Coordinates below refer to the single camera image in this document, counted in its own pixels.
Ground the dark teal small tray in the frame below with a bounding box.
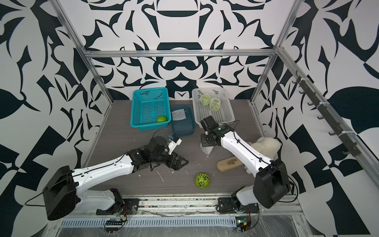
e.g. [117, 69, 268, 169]
[170, 105, 196, 137]

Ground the black wall hook rail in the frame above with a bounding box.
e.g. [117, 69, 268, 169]
[293, 73, 362, 157]

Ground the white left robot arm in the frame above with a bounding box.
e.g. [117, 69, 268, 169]
[42, 135, 189, 221]

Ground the tan sponge block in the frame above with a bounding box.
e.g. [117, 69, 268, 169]
[216, 157, 243, 172]

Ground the green custard apple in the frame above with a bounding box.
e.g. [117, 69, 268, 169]
[195, 173, 210, 189]
[157, 116, 168, 123]

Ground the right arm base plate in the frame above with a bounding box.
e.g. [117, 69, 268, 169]
[216, 197, 259, 214]

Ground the white plush toy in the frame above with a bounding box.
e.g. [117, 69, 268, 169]
[248, 137, 282, 161]

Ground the green custard apple front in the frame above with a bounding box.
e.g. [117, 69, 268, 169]
[195, 173, 210, 189]

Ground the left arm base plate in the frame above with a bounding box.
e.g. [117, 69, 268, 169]
[96, 198, 140, 216]

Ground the white foam net back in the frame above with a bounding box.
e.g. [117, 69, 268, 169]
[171, 109, 187, 121]

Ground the white perforated plastic basket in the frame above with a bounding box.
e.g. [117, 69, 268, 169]
[192, 87, 235, 127]

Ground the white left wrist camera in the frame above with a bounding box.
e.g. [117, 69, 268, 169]
[168, 134, 182, 155]

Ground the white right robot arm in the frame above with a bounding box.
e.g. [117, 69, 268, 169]
[200, 116, 291, 208]

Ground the teal perforated plastic basket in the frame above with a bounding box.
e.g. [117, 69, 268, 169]
[130, 87, 171, 131]

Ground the white foam net sleeve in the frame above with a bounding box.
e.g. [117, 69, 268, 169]
[199, 93, 212, 106]

